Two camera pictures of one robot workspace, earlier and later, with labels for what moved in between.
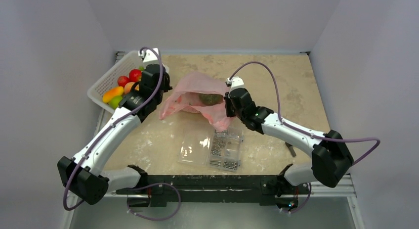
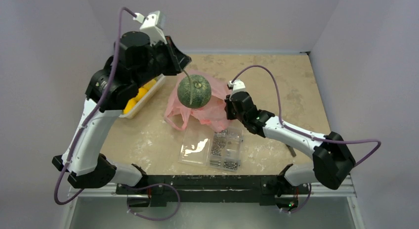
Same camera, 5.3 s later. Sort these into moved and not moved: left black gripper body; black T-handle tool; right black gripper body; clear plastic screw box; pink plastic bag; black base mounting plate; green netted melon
Moved: left black gripper body; pink plastic bag; green netted melon
Not moved: black T-handle tool; black base mounting plate; right black gripper body; clear plastic screw box
